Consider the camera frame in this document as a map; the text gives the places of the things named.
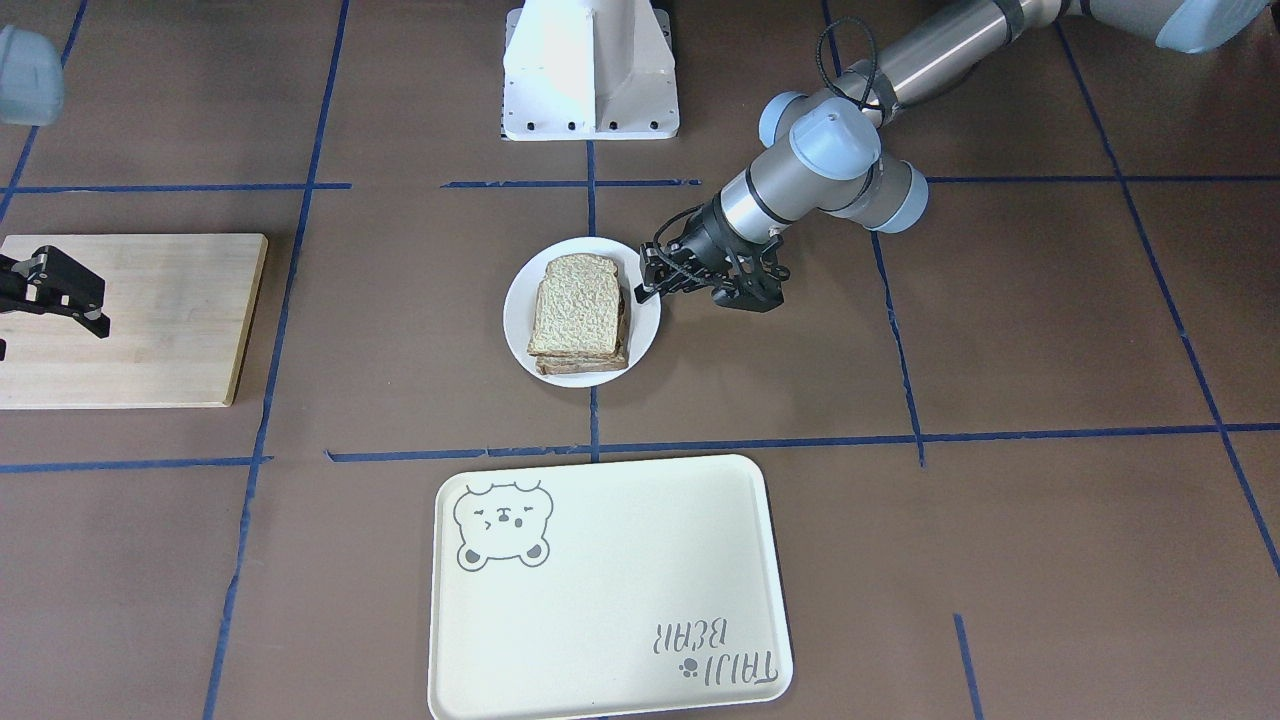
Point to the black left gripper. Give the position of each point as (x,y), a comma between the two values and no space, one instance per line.
(712,232)

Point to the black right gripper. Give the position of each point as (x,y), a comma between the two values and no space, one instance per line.
(58,288)

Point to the white round plate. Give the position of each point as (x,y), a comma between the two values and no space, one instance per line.
(520,300)

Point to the bread slice with brown crust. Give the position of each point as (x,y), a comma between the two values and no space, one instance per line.
(576,307)

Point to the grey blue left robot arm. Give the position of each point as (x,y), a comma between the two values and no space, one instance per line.
(823,151)

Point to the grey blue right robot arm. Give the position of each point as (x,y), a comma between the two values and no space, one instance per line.
(32,82)

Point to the bottom bread slice on plate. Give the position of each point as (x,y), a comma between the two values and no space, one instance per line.
(618,360)

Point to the light wooden cutting board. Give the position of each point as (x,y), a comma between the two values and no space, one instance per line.
(180,306)

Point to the white pillar with base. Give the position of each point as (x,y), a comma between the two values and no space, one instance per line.
(589,71)

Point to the cream bear tray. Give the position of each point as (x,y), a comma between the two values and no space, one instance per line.
(607,589)

